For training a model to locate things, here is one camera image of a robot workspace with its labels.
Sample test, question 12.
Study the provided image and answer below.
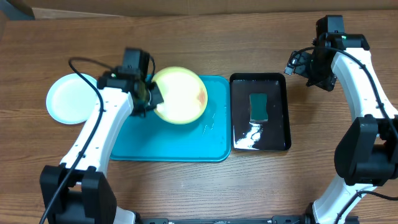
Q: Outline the yellow plate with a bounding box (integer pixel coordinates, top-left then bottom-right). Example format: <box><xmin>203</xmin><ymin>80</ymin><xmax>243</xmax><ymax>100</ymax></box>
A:
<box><xmin>152</xmin><ymin>67</ymin><xmax>208</xmax><ymax>124</ymax></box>

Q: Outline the green yellow sponge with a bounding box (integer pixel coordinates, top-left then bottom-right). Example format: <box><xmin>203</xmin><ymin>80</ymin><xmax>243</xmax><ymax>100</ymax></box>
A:
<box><xmin>249</xmin><ymin>93</ymin><xmax>269</xmax><ymax>123</ymax></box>

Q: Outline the light blue plate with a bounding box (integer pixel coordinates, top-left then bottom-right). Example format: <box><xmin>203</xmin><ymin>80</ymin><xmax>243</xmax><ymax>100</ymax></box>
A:
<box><xmin>46</xmin><ymin>73</ymin><xmax>98</xmax><ymax>124</ymax></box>

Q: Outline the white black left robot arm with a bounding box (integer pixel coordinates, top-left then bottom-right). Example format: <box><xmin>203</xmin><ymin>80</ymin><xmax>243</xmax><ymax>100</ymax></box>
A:
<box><xmin>40</xmin><ymin>72</ymin><xmax>160</xmax><ymax>223</ymax></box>

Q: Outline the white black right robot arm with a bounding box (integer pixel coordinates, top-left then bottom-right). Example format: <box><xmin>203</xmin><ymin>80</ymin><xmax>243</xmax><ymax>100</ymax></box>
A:
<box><xmin>285</xmin><ymin>32</ymin><xmax>397</xmax><ymax>223</ymax></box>

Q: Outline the teal plastic tray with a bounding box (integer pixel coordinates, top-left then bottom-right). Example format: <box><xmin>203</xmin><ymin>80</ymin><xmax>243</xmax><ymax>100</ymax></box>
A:
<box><xmin>110</xmin><ymin>75</ymin><xmax>231</xmax><ymax>162</ymax></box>

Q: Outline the black plastic tray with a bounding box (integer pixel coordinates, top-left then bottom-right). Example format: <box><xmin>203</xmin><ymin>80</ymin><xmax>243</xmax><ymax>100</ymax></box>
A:
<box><xmin>229</xmin><ymin>73</ymin><xmax>292</xmax><ymax>151</ymax></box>

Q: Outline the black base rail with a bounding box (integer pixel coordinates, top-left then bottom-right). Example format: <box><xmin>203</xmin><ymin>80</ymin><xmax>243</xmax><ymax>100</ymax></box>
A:
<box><xmin>136</xmin><ymin>215</ymin><xmax>312</xmax><ymax>224</ymax></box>

